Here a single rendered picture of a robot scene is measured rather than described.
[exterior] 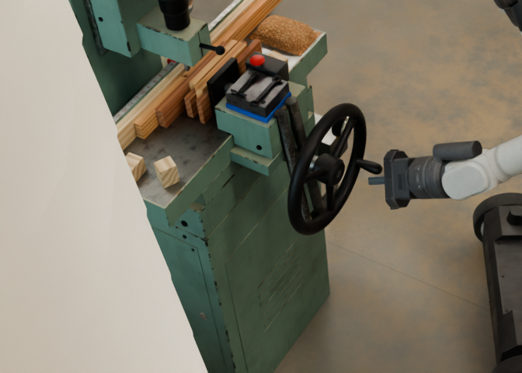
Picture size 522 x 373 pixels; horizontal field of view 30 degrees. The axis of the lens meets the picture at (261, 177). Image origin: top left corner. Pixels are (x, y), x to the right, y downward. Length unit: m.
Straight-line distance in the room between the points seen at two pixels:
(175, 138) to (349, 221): 1.10
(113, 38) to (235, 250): 0.54
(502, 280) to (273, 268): 0.62
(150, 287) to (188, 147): 1.83
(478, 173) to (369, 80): 1.62
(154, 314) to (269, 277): 2.24
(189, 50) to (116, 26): 0.16
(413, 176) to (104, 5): 0.71
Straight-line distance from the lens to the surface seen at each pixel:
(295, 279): 2.55
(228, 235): 2.14
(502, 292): 2.60
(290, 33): 2.17
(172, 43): 2.00
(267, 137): 1.93
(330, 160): 2.00
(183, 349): 0.17
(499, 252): 2.69
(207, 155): 1.96
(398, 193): 2.03
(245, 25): 2.21
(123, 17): 2.01
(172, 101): 2.02
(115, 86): 2.21
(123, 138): 2.00
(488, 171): 1.86
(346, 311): 2.79
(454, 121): 3.29
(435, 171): 1.95
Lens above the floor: 2.27
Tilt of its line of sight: 46 degrees down
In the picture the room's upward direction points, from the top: 9 degrees counter-clockwise
